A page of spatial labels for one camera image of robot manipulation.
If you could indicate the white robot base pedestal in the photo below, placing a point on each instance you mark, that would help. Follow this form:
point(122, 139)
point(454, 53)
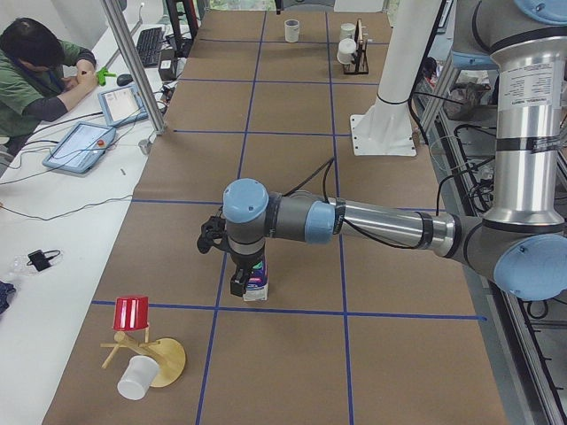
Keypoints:
point(385, 129)

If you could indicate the aluminium frame post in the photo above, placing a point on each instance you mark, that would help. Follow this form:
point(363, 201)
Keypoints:
point(131, 58)

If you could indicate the black wire mug rack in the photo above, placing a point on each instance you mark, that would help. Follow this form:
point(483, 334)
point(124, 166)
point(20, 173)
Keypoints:
point(359, 64)

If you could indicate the teach pendant far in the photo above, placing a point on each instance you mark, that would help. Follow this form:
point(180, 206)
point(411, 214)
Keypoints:
point(122, 106)

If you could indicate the teach pendant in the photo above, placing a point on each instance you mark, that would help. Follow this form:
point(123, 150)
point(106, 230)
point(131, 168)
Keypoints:
point(122, 106)
point(81, 148)

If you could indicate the black keyboard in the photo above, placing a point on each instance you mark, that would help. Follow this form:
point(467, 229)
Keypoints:
point(148, 46)

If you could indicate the small black device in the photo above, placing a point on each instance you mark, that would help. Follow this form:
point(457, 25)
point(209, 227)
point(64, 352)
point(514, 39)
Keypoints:
point(41, 260)

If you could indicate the teach pendant near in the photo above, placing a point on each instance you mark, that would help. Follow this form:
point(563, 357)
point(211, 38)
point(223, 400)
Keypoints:
point(81, 148)

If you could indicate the wooden mug tree stand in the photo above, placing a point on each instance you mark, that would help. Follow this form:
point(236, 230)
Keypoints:
point(166, 351)

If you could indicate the red plastic cup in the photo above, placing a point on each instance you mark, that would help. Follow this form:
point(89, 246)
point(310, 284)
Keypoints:
point(131, 313)

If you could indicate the seated person green shirt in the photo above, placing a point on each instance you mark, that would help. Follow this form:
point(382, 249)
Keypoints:
point(42, 79)

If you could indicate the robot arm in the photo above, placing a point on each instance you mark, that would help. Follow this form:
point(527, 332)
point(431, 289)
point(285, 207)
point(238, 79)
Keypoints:
point(519, 243)

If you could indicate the small metal cup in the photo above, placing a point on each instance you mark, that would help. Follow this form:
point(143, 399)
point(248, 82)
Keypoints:
point(145, 147)

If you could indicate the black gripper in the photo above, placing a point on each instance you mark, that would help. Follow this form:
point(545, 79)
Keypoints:
point(243, 264)

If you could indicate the white cup on stand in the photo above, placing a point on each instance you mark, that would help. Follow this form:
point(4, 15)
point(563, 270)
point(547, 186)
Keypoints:
point(138, 376)

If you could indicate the white mug with handle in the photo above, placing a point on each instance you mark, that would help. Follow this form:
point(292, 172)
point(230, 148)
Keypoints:
point(291, 30)

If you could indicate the black computer mouse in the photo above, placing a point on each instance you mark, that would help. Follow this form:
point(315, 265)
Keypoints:
point(124, 79)

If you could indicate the blue white milk carton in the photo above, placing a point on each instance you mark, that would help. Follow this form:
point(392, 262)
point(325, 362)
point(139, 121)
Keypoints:
point(257, 286)

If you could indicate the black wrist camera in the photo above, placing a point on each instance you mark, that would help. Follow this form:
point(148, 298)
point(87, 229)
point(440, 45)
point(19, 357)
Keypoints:
point(213, 235)

